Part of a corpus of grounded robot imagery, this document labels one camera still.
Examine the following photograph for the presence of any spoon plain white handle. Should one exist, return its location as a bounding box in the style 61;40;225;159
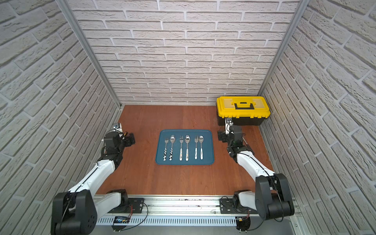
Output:
198;136;204;160

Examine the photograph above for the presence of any fork plain white handle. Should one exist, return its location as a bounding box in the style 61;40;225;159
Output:
194;136;198;160

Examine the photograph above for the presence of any fork cow pattern handle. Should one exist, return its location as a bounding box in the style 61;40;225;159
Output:
163;138;169;161

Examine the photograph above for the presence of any fork cartoon text handle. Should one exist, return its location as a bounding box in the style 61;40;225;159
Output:
179;136;184;161

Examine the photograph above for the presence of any spoon cow pattern handle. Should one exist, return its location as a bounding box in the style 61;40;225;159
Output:
169;135;176;161

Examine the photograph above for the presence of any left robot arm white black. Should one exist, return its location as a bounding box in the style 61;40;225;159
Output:
51;128;136;235

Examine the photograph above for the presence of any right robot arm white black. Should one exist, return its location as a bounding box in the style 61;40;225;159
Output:
217;125;295;220

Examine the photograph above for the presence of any teal plastic tray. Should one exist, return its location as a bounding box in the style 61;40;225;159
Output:
155;129;214;165

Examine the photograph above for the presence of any yellow black toolbox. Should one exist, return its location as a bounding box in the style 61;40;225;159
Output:
216;96;270;126

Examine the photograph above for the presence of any left controller board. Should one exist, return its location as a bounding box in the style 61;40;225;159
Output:
112;216;131;232

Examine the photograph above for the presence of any controller board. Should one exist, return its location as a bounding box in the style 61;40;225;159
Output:
236;217;251;233
112;216;131;232

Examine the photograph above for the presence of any right controller board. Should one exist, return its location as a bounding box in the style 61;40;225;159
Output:
236;217;251;233

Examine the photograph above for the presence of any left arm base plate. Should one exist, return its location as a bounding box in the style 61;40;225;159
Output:
118;197;145;214

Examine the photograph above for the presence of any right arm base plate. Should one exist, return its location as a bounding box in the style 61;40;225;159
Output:
219;197;258;215

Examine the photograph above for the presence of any aluminium frame rail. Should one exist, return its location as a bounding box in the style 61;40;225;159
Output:
94;195;245;216

